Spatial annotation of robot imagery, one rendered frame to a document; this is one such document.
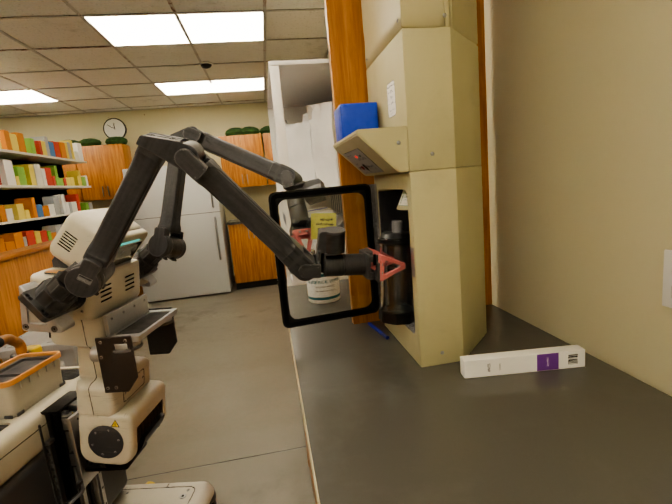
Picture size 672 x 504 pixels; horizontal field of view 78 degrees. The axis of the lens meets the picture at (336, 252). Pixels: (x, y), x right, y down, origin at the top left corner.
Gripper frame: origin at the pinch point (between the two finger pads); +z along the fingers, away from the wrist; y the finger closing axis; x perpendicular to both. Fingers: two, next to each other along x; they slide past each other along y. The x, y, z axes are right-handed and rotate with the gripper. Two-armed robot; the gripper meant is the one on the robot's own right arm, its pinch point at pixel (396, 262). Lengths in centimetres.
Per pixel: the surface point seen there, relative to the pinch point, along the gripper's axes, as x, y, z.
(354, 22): -68, 23, -6
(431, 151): -27.8, -14.5, 2.9
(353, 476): 25, -46, -22
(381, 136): -31.0, -14.4, -8.7
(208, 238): 47, 475, -106
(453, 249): -5.4, -14.6, 9.0
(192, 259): 75, 475, -129
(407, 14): -56, -14, -3
